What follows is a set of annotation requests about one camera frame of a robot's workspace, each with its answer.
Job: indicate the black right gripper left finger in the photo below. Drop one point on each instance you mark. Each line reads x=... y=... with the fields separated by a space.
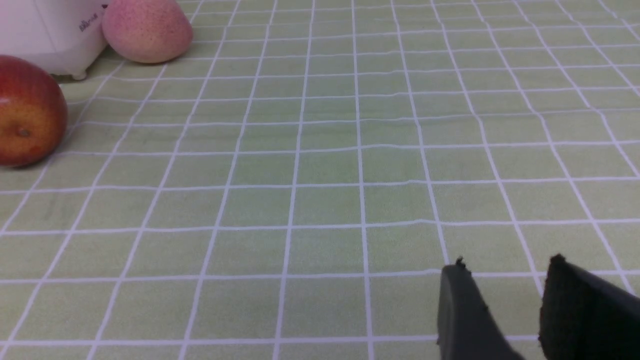
x=466 y=327

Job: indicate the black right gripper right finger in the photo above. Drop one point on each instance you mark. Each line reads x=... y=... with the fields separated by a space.
x=584 y=317

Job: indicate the pink peach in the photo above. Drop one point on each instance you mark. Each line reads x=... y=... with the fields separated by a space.
x=147 y=31

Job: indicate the white toaster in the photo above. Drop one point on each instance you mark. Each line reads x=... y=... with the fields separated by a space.
x=63 y=37

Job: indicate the green checkered tablecloth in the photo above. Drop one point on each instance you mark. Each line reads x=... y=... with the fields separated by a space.
x=291 y=187

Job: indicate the red apple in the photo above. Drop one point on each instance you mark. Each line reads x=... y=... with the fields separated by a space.
x=33 y=113

